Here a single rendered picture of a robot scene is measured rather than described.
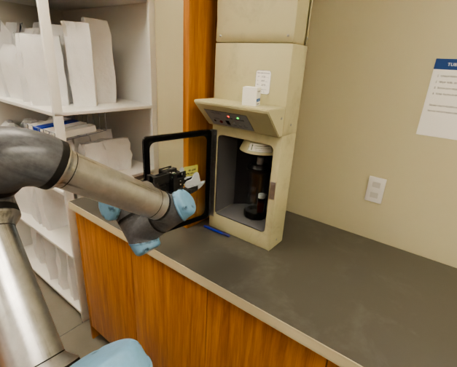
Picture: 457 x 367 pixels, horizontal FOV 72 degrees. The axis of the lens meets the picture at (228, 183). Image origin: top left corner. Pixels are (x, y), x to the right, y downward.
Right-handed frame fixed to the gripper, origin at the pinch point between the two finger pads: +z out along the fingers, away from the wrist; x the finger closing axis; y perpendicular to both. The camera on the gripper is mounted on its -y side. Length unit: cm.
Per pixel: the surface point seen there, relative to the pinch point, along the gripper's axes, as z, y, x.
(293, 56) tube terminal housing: 24, 43, -19
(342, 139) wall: 66, 10, -27
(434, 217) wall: 66, -14, -69
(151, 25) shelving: 62, 57, 97
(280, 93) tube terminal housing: 22.9, 30.8, -16.9
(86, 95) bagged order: 23, 16, 110
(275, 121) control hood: 16.3, 22.6, -19.5
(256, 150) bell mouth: 24.6, 8.6, -8.1
